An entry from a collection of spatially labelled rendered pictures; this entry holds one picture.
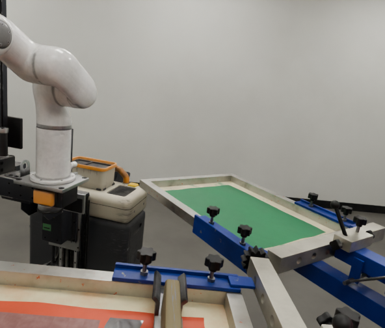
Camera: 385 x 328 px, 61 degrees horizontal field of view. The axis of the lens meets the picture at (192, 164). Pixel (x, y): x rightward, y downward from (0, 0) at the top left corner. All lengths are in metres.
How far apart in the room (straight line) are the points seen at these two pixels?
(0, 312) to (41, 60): 0.54
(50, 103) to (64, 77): 0.15
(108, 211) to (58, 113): 0.72
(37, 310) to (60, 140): 0.45
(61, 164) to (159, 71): 3.30
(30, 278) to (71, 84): 0.46
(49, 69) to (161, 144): 3.51
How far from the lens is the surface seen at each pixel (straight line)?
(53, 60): 0.85
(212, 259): 0.80
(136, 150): 4.32
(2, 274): 0.87
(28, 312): 0.79
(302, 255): 1.02
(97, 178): 1.63
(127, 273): 0.82
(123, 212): 1.56
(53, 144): 1.00
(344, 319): 0.54
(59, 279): 0.83
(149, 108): 4.23
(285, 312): 0.73
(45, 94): 0.98
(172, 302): 0.65
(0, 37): 0.75
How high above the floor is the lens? 1.46
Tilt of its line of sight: 14 degrees down
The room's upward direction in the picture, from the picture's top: 7 degrees clockwise
